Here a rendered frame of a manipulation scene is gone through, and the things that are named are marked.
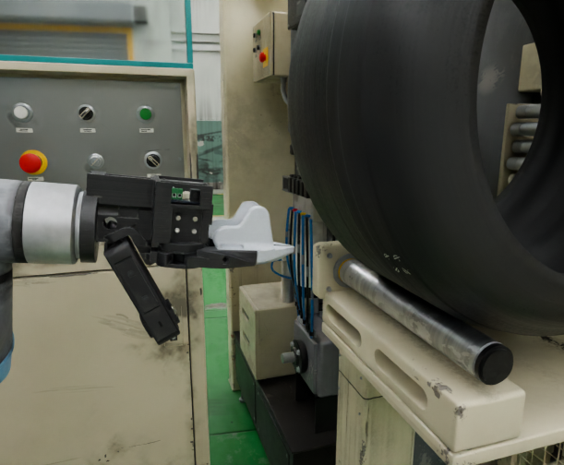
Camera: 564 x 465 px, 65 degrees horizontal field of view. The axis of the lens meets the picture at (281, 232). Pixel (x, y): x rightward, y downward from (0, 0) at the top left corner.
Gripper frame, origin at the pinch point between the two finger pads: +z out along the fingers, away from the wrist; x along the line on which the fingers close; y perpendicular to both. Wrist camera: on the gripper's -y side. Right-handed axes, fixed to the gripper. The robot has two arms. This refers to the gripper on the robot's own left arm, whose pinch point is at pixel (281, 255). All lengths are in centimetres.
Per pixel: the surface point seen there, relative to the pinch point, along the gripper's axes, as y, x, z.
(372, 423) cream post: -40, 25, 32
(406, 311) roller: -7.2, 1.5, 18.4
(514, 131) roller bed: 21, 35, 62
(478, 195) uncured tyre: 9.3, -12.2, 13.9
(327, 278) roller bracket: -9.4, 22.5, 16.6
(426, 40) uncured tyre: 21.3, -11.5, 6.3
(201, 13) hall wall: 255, 893, 87
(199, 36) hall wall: 213, 894, 87
